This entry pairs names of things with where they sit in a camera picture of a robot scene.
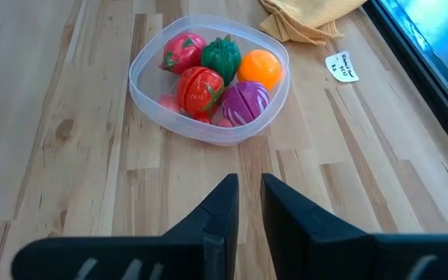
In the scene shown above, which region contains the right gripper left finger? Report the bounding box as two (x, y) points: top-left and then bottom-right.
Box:
(163, 173), (240, 280)

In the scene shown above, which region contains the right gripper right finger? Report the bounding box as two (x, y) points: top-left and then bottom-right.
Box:
(260, 173), (379, 280)

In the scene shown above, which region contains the purple toy cabbage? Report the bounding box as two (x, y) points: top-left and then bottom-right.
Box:
(220, 80), (271, 127)

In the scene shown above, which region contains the small pink toy fruit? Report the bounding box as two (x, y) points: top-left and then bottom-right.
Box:
(158, 93), (182, 114)

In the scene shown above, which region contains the red toy tomato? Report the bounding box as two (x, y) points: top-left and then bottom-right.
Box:
(176, 65), (225, 124)

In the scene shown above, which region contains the orange toy fruit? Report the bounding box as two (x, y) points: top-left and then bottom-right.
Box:
(237, 49), (284, 91)

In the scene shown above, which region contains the green toy bell pepper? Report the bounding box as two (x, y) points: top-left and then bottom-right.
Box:
(201, 33), (243, 87)

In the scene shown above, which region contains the red apple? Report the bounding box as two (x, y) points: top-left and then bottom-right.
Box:
(159, 32), (208, 75)

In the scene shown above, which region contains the clear plastic tupperware container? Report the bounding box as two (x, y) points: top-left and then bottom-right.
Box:
(128, 14), (291, 148)

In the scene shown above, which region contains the white handwritten paper label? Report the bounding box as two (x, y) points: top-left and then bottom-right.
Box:
(324, 50), (360, 83)

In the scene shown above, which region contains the yellow folded cloth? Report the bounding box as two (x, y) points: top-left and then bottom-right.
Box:
(257, 0), (369, 47)

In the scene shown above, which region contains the black aluminium table frame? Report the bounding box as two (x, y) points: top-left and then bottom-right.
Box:
(362, 0), (448, 170)

